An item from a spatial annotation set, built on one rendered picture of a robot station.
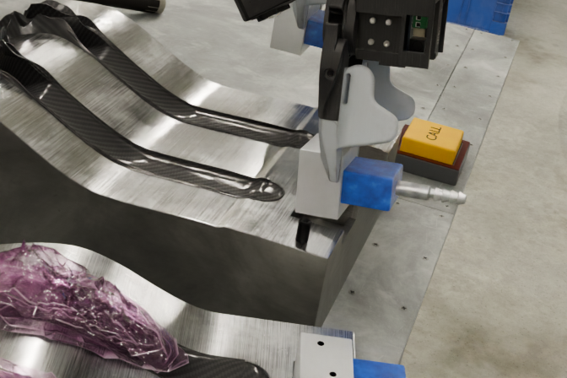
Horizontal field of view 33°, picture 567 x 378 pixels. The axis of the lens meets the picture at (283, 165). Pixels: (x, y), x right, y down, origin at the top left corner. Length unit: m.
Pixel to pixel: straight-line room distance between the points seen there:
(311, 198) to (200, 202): 0.09
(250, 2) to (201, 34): 0.61
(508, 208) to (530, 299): 0.43
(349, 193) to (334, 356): 0.16
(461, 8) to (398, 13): 3.37
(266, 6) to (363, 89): 0.10
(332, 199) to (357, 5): 0.16
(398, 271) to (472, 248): 1.64
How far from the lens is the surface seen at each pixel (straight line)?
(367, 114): 0.73
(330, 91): 0.72
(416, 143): 1.08
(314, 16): 1.06
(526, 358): 2.23
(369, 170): 0.77
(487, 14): 4.08
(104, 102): 0.90
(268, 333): 0.72
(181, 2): 1.48
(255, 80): 1.24
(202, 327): 0.71
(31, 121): 0.84
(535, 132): 3.30
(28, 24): 0.95
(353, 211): 0.83
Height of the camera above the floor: 1.30
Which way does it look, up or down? 28 degrees down
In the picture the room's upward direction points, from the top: 10 degrees clockwise
